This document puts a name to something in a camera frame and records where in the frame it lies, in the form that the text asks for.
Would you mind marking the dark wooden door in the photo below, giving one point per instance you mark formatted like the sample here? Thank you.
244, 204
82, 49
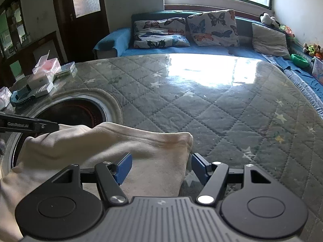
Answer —
82, 23

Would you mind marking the blue sofa bed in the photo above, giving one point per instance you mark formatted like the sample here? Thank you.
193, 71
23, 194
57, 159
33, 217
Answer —
121, 42

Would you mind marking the plain grey cushion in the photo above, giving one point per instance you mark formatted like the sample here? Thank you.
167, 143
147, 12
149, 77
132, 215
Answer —
269, 41

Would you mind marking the pink tissue pack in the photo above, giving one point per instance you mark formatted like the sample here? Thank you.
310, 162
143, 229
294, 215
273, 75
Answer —
47, 67

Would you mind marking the panda plush toy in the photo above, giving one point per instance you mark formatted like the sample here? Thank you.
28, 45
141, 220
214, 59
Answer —
268, 20

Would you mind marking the dark wooden cabinet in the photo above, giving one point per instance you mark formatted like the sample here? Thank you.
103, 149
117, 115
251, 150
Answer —
28, 30

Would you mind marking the colourful plush toys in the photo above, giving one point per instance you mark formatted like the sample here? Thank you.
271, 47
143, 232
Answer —
313, 50

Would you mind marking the butterfly pillow standing upright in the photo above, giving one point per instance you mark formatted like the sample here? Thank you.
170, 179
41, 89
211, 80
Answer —
214, 28

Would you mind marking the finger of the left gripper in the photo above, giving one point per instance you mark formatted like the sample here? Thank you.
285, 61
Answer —
23, 124

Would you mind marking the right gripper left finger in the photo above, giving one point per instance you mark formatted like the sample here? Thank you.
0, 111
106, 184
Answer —
108, 177

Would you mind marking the butterfly pillow lying flat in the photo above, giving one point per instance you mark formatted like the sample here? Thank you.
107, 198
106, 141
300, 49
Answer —
160, 34

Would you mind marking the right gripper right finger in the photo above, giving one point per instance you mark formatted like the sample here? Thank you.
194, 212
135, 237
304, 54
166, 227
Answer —
214, 177

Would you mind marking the white flat box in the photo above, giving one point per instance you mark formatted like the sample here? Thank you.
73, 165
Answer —
65, 70

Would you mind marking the green plastic bowl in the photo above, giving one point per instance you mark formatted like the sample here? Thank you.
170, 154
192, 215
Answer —
299, 61

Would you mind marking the white tissue pack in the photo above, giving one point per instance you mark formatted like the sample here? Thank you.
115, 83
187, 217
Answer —
5, 105

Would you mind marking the clear plastic storage box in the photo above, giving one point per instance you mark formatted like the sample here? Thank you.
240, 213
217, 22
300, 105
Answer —
317, 70

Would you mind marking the cream beige garment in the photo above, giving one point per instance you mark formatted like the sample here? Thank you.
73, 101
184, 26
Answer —
158, 167

